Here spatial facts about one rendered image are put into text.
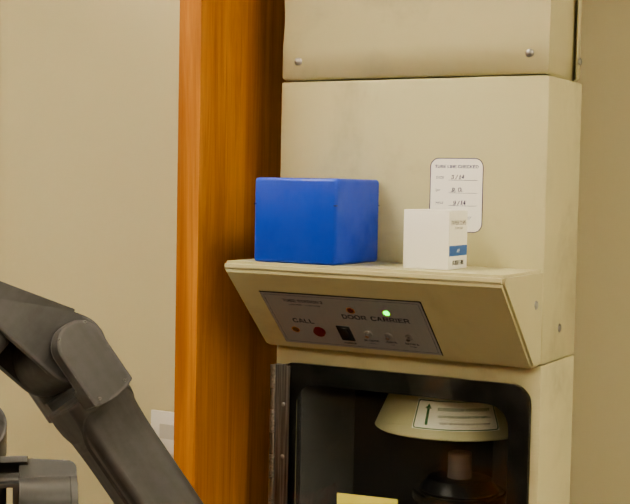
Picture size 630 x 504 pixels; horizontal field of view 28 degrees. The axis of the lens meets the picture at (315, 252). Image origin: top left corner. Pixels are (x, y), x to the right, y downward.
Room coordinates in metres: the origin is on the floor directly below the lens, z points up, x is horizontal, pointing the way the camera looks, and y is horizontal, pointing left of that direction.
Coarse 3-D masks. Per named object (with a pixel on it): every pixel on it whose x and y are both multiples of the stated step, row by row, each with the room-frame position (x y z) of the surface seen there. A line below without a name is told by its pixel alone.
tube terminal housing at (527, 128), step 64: (320, 128) 1.42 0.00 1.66; (384, 128) 1.38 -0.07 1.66; (448, 128) 1.34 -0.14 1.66; (512, 128) 1.31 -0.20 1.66; (576, 128) 1.37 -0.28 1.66; (384, 192) 1.38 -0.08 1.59; (512, 192) 1.31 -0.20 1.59; (576, 192) 1.38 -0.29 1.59; (384, 256) 1.38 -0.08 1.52; (512, 256) 1.31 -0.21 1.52; (576, 256) 1.38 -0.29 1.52
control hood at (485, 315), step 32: (256, 288) 1.35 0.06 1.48; (288, 288) 1.33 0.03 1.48; (320, 288) 1.30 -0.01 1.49; (352, 288) 1.28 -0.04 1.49; (384, 288) 1.26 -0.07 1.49; (416, 288) 1.24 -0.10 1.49; (448, 288) 1.22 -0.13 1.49; (480, 288) 1.21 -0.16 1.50; (512, 288) 1.21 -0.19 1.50; (256, 320) 1.40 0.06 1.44; (448, 320) 1.26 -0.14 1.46; (480, 320) 1.24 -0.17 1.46; (512, 320) 1.22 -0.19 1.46; (384, 352) 1.35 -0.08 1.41; (448, 352) 1.30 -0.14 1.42; (480, 352) 1.28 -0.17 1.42; (512, 352) 1.26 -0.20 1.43
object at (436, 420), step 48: (336, 384) 1.39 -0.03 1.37; (384, 384) 1.37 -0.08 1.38; (432, 384) 1.34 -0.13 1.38; (480, 384) 1.31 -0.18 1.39; (336, 432) 1.39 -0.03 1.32; (384, 432) 1.36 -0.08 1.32; (432, 432) 1.34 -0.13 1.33; (480, 432) 1.31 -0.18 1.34; (528, 432) 1.28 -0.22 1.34; (288, 480) 1.42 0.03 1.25; (336, 480) 1.39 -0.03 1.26; (384, 480) 1.36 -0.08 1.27; (432, 480) 1.34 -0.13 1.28; (480, 480) 1.31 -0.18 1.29; (528, 480) 1.29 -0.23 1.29
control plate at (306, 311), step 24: (288, 312) 1.36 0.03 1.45; (312, 312) 1.34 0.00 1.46; (336, 312) 1.32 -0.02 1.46; (360, 312) 1.31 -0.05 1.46; (408, 312) 1.28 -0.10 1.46; (288, 336) 1.39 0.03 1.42; (312, 336) 1.37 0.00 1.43; (336, 336) 1.36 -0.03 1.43; (360, 336) 1.34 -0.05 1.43; (384, 336) 1.32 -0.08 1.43; (432, 336) 1.29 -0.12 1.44
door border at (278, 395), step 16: (288, 368) 1.43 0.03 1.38; (288, 384) 1.43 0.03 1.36; (272, 400) 1.43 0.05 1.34; (288, 400) 1.42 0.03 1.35; (288, 416) 1.42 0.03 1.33; (272, 432) 1.43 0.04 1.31; (288, 432) 1.42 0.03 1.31; (272, 448) 1.43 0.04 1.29; (288, 448) 1.42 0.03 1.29; (272, 480) 1.43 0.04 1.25; (272, 496) 1.43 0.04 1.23
